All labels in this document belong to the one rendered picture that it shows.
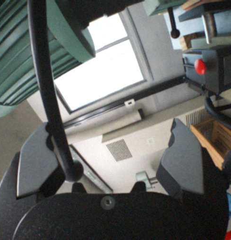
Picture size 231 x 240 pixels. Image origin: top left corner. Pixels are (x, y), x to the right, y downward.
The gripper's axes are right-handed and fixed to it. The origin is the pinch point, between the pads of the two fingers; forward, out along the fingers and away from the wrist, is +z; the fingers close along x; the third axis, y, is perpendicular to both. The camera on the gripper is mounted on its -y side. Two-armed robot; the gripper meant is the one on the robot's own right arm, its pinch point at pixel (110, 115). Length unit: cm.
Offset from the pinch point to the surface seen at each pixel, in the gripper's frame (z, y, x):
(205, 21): 12.1, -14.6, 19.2
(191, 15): 11.8, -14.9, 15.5
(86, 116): 134, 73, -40
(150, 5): 12.2, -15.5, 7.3
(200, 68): 8.3, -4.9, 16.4
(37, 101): 145, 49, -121
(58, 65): 8.3, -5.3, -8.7
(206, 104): 18.0, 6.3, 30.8
